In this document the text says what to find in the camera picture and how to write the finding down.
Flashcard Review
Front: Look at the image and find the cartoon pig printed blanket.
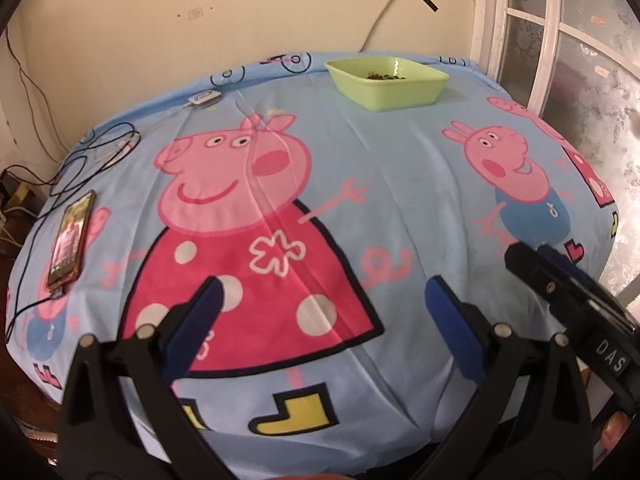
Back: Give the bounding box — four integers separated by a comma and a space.
5, 50, 621, 480

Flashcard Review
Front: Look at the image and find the small white charger device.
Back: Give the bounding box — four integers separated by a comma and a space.
186, 90, 222, 109

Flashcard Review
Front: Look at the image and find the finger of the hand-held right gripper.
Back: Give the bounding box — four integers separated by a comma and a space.
504, 242, 596, 331
537, 245, 640, 333

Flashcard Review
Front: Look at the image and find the white window frame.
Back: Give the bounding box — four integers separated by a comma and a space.
470, 0, 640, 306

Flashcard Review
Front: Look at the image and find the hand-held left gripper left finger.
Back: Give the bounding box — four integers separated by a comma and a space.
56, 274, 236, 480

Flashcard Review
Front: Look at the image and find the smartphone in orange case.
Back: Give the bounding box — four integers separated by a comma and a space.
46, 190, 97, 292

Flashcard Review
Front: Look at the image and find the light green plastic tray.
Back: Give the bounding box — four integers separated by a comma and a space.
325, 58, 450, 112

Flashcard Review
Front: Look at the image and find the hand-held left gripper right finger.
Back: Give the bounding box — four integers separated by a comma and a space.
415, 275, 596, 480

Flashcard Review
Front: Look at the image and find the white cable with connectors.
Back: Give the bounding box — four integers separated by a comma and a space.
95, 102, 193, 166

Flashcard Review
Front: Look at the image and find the thin dark wall wire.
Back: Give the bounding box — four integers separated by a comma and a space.
5, 25, 66, 161

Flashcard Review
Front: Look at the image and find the white wall cable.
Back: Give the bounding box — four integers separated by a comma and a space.
361, 0, 403, 53

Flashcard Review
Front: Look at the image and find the black charging cable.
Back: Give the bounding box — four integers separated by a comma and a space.
5, 127, 143, 346

